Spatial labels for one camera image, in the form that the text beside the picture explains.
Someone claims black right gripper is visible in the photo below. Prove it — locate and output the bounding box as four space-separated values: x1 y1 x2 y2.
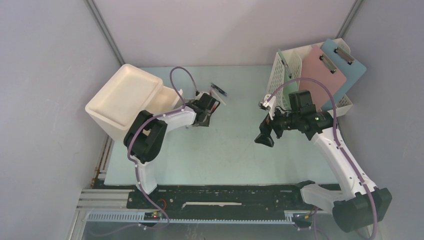
254 102 300 147

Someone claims green clipboard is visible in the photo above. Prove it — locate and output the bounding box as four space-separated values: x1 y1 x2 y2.
278 49 302 105

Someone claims white drawer cabinet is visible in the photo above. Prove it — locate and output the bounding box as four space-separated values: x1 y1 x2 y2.
85 64 183 142

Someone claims pink clipboard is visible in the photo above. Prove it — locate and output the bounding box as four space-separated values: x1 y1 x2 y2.
298 45 346 110

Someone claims blue clipboard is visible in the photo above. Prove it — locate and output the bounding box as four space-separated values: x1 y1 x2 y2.
320 39 367 104

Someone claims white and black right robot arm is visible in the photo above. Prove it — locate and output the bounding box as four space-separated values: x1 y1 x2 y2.
254 90 392 233

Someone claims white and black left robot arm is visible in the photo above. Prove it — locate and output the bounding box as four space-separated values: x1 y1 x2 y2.
123 92 221 208

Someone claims red pen orange cap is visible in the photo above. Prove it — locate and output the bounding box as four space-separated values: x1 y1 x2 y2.
213 102 221 111

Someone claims white chalk stick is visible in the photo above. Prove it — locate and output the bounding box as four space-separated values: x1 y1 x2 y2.
213 92 227 106

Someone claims white perforated file organizer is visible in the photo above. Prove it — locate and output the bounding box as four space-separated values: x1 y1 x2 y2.
265 38 353 117

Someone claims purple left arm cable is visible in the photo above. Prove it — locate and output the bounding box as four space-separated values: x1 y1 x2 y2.
127 66 200 231

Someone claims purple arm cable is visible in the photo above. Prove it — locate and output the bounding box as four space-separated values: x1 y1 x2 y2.
127 66 200 231
266 77 379 240

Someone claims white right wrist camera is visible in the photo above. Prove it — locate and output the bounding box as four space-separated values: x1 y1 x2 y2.
258 94 277 120

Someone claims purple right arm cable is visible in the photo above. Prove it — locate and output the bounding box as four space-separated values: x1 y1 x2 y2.
266 77 379 240

